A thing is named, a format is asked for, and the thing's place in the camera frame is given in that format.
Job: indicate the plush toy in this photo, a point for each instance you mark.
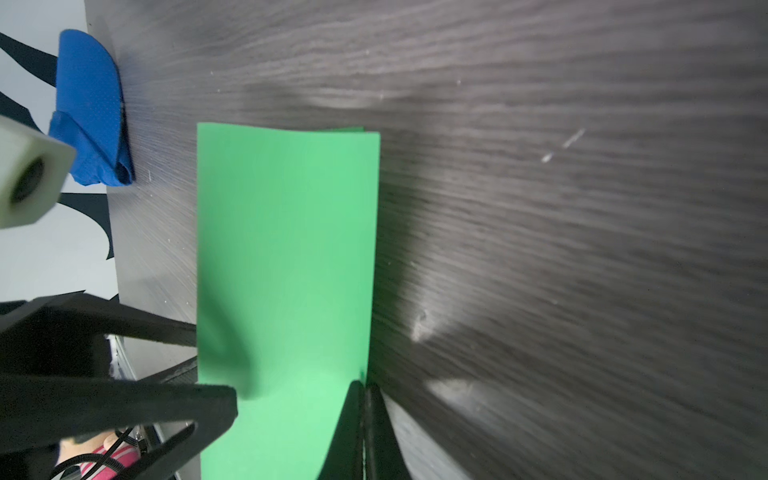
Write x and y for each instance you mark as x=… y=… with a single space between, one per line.
x=97 y=456

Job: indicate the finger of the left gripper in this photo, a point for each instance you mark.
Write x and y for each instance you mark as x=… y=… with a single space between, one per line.
x=66 y=334
x=37 y=411

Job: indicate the blue cloth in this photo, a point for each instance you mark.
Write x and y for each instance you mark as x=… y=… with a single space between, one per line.
x=89 y=112

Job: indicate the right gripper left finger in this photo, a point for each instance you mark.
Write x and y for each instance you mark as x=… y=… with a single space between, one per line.
x=344 y=459

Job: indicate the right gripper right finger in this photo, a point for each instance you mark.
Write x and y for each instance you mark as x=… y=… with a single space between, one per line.
x=383 y=456

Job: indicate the green square paper sheet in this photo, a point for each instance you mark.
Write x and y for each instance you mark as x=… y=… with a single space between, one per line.
x=286 y=239

